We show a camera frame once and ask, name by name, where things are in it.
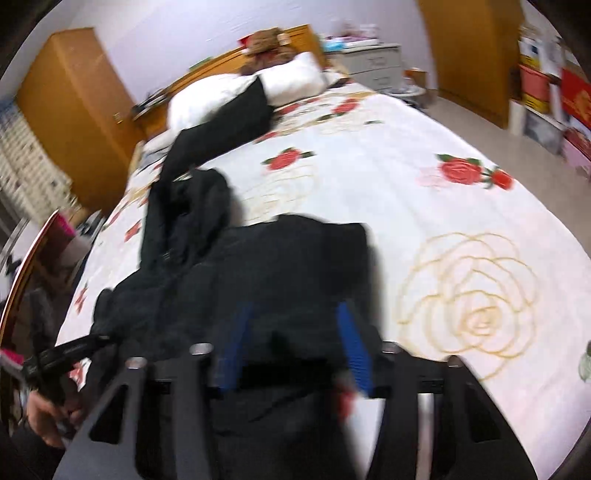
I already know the red-rimmed wooden chair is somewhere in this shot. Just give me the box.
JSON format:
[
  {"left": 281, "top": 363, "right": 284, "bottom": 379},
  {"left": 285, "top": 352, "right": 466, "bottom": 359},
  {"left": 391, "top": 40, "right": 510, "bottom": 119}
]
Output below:
[{"left": 0, "top": 209, "right": 63, "bottom": 335}]

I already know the red gift box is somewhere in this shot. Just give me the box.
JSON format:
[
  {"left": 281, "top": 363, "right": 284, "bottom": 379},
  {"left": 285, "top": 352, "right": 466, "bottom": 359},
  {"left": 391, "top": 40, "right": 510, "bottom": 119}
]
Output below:
[{"left": 560, "top": 68, "right": 591, "bottom": 136}]

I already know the floral bed sheet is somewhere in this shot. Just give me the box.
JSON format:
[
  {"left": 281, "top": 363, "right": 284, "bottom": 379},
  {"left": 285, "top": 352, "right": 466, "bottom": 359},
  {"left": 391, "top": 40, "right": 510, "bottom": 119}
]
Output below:
[{"left": 55, "top": 76, "right": 591, "bottom": 480}]

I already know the white duvet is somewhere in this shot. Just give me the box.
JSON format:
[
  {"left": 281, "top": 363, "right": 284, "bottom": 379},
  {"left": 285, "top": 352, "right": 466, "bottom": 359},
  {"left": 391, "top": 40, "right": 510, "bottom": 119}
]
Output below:
[{"left": 166, "top": 52, "right": 329, "bottom": 134}]

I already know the person's left hand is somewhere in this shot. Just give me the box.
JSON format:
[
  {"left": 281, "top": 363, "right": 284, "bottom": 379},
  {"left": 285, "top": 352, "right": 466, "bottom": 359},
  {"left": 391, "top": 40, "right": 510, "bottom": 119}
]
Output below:
[{"left": 25, "top": 390, "right": 86, "bottom": 449}]

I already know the wooden wardrobe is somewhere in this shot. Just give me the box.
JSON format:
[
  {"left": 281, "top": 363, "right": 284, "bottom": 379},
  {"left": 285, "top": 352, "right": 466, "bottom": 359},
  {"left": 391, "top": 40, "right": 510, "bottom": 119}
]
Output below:
[{"left": 16, "top": 28, "right": 145, "bottom": 209}]

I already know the white nightstand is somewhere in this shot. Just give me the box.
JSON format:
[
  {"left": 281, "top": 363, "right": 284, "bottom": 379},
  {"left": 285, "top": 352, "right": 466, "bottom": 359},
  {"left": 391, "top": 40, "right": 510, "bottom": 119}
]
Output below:
[{"left": 344, "top": 43, "right": 403, "bottom": 92}]

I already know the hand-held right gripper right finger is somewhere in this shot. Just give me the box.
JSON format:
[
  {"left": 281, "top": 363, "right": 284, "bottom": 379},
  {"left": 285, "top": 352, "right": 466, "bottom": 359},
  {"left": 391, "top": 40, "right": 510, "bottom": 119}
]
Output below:
[{"left": 335, "top": 302, "right": 539, "bottom": 480}]

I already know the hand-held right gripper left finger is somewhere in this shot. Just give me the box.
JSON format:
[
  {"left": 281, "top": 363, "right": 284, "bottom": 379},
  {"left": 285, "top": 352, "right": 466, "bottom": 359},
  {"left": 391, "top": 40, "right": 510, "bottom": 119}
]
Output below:
[{"left": 53, "top": 302, "right": 254, "bottom": 480}]

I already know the black folded garment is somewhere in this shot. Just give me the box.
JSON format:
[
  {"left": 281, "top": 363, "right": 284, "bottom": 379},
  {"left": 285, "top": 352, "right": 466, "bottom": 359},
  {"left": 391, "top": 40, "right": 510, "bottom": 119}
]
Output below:
[{"left": 159, "top": 74, "right": 276, "bottom": 185}]

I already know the wooden door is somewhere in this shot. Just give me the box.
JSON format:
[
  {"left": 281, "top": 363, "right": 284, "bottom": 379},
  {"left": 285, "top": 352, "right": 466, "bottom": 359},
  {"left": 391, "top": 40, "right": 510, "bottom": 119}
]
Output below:
[{"left": 418, "top": 0, "right": 527, "bottom": 131}]

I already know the patterned curtain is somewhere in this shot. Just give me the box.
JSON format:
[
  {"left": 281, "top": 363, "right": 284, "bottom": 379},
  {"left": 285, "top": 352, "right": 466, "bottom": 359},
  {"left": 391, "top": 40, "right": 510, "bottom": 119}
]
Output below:
[{"left": 0, "top": 99, "right": 75, "bottom": 219}]

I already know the wooden headboard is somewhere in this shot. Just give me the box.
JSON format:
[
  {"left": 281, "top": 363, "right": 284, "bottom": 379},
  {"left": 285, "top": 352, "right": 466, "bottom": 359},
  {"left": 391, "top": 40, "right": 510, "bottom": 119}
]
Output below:
[{"left": 133, "top": 24, "right": 329, "bottom": 121}]

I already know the brown teddy bear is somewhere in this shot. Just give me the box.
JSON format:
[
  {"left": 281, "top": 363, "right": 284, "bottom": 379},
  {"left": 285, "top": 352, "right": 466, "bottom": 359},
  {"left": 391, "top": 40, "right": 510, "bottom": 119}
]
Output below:
[{"left": 238, "top": 28, "right": 296, "bottom": 75}]

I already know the black padded jacket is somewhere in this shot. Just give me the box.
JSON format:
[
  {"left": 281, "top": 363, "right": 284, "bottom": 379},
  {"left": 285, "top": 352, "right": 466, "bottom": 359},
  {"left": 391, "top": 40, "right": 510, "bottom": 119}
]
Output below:
[{"left": 90, "top": 168, "right": 384, "bottom": 480}]

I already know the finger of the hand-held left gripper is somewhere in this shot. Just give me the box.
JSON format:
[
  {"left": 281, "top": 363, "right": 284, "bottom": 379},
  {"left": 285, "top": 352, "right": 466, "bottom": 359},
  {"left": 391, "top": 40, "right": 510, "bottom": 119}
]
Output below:
[{"left": 25, "top": 333, "right": 115, "bottom": 378}]

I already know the red plastic box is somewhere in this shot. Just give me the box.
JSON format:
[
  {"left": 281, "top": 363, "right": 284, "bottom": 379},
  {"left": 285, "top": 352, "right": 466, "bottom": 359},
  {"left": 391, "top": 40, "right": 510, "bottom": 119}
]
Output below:
[{"left": 518, "top": 64, "right": 551, "bottom": 101}]

